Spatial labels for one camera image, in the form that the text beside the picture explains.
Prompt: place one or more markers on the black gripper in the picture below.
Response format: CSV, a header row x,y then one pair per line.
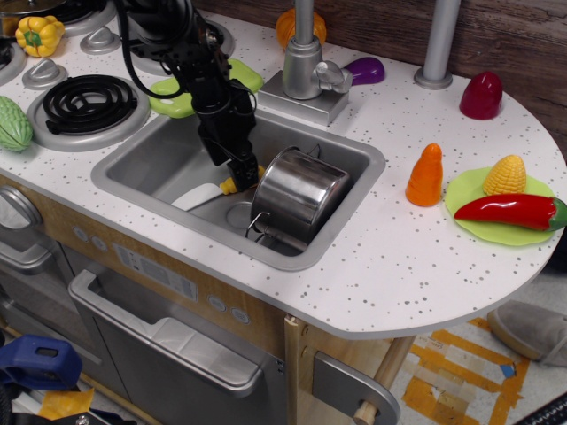
x,y
227,117

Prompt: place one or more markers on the white knife yellow handle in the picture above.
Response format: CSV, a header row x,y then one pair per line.
x,y
205,193

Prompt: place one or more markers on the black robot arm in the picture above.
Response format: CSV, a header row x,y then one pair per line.
x,y
175,34

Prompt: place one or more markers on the green cutting board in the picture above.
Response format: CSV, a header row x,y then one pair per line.
x,y
180,107

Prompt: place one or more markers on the steel pot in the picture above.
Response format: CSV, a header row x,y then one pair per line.
x,y
295,197

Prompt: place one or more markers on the grey toy sink basin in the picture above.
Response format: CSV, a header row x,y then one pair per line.
x,y
167,158

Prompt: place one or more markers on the silver toy faucet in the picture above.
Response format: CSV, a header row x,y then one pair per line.
x,y
309,87

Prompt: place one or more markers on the orange toy pumpkin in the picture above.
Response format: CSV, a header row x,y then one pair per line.
x,y
285,28

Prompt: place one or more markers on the purple toy eggplant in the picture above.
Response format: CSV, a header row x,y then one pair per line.
x,y
366,71

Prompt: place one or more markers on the black front stove coil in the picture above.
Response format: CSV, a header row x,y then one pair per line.
x,y
88,104

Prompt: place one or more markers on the orange toy carrot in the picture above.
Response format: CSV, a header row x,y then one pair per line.
x,y
425,182

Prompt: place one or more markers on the grey stove knob rear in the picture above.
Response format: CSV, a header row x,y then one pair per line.
x,y
100,42

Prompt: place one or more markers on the grey stove knob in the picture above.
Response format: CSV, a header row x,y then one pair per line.
x,y
44,75
100,42

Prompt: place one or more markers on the grey oven door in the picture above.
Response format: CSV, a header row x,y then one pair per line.
x,y
176,366

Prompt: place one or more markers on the grey metal pole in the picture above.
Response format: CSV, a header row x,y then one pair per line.
x,y
434,74

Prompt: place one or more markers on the light green plate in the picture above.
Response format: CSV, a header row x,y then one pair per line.
x,y
467,187

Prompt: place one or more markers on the grey stove knob front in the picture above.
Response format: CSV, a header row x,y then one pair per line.
x,y
44,75

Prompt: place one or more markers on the grey round dial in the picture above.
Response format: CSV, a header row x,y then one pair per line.
x,y
17,211

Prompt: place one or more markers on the green toy bitter gourd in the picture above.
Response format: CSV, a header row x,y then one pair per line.
x,y
16,130

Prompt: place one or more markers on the yellow toy bell pepper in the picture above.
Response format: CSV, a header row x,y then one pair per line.
x,y
39,36

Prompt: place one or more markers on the dark red toy fruit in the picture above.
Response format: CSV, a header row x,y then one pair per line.
x,y
481,100

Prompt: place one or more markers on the yellow toy corn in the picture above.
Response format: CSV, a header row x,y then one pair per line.
x,y
507,176

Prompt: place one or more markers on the blue clamp tool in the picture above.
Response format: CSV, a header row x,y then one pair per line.
x,y
40,363

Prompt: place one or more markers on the red toy chili pepper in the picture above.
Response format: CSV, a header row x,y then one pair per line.
x,y
535,212

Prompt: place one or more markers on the grey shoe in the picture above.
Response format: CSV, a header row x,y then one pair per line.
x,y
534,332

